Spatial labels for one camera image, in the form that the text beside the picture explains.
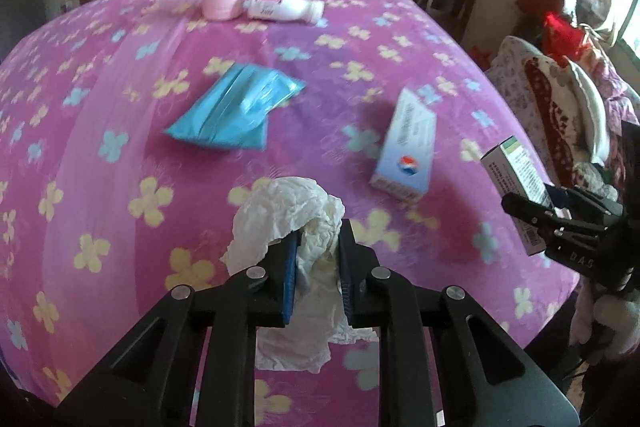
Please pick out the blue plastic packet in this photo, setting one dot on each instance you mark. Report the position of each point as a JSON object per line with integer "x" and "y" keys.
{"x": 230, "y": 107}

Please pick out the white bottle pink label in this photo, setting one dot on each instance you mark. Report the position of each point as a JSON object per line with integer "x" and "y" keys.
{"x": 280, "y": 7}

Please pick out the red bag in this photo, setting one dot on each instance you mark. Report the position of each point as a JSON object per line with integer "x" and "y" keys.
{"x": 565, "y": 32}

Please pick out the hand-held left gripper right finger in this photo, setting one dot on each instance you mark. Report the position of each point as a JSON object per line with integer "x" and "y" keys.
{"x": 346, "y": 277}

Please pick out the white carton box green top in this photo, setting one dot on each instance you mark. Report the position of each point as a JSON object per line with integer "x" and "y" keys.
{"x": 515, "y": 177}

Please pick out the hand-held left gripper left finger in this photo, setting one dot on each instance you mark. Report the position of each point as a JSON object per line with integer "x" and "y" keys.
{"x": 289, "y": 277}

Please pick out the pale blue cardboard box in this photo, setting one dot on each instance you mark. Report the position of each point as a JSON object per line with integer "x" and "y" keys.
{"x": 405, "y": 142}

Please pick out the person's right forearm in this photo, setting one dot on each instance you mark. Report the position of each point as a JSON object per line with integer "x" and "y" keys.
{"x": 605, "y": 322}

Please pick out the floral quilt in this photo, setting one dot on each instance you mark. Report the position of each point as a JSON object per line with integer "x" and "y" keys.
{"x": 520, "y": 72}

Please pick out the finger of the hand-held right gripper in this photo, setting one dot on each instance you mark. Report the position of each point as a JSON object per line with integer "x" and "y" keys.
{"x": 527, "y": 209}
{"x": 557, "y": 197}

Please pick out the purple floral blanket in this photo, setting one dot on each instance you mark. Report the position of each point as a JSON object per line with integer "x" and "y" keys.
{"x": 125, "y": 57}

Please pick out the white tissue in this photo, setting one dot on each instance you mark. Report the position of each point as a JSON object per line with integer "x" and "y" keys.
{"x": 290, "y": 207}

